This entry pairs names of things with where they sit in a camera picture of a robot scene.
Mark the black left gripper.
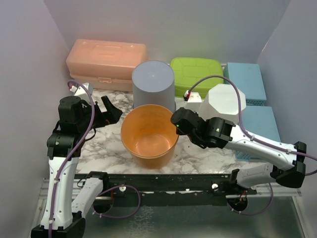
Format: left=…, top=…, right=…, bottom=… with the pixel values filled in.
left=78, top=95, right=123, bottom=132

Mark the orange round bin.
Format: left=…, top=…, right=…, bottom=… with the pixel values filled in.
left=121, top=104, right=179, bottom=169

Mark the white faceted bin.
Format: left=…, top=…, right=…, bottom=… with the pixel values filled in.
left=198, top=84, right=239, bottom=124

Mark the green plastic tray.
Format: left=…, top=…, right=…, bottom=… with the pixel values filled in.
left=170, top=58, right=223, bottom=98

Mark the blue-grey round bin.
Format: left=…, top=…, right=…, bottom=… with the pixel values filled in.
left=132, top=60, right=176, bottom=112

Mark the small blue perforated basket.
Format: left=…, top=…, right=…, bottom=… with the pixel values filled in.
left=232, top=105, right=282, bottom=162

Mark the large blue perforated basket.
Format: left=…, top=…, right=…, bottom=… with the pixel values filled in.
left=223, top=62, right=266, bottom=106

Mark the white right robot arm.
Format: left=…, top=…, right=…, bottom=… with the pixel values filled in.
left=170, top=108, right=307, bottom=194

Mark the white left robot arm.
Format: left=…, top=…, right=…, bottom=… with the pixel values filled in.
left=31, top=96, right=122, bottom=238

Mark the orange plastic toolbox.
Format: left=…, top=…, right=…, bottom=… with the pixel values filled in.
left=66, top=39, right=148, bottom=92

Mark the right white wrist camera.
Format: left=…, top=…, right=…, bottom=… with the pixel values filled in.
left=183, top=91, right=202, bottom=111

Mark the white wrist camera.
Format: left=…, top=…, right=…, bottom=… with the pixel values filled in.
left=69, top=83, right=93, bottom=102
left=183, top=91, right=202, bottom=111

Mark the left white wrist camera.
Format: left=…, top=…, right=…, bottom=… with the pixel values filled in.
left=69, top=83, right=93, bottom=102

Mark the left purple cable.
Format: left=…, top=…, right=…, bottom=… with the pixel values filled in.
left=47, top=79, right=142, bottom=238

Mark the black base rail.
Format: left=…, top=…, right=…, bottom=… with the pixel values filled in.
left=94, top=174, right=256, bottom=207

